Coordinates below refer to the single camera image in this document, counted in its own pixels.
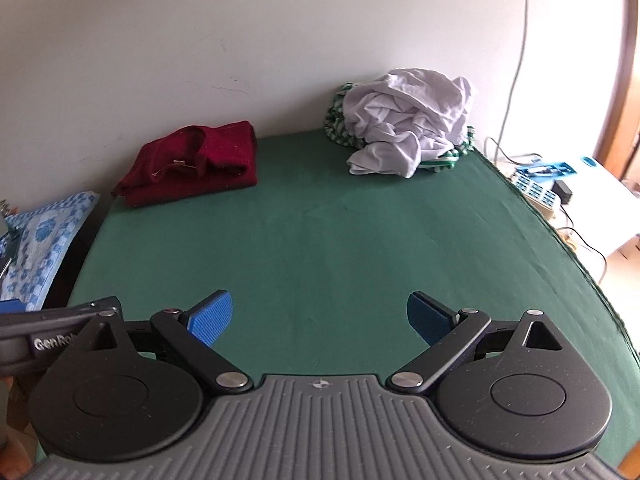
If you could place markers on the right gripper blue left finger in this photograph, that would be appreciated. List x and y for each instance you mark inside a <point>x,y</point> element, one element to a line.
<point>184,344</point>

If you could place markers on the green white striped garment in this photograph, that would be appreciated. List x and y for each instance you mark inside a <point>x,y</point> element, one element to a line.
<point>335,127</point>

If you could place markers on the folded dark red sweater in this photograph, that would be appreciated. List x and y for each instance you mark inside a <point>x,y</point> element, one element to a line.
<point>191,161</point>

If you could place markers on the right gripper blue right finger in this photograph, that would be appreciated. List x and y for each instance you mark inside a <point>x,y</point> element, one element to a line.
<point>451,338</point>

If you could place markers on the white t-shirt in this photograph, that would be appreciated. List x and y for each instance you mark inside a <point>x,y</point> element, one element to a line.
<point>410,120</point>

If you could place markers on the white power strip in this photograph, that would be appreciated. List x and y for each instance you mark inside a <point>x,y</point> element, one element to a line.
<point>535,182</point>

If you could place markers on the blue white patterned cloth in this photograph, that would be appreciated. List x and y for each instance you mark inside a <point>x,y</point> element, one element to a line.
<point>37,243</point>

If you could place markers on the black power adapter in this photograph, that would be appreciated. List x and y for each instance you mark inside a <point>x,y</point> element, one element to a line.
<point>563,191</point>

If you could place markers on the green table cloth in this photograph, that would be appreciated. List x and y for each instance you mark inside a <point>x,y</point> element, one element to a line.
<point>320,265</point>

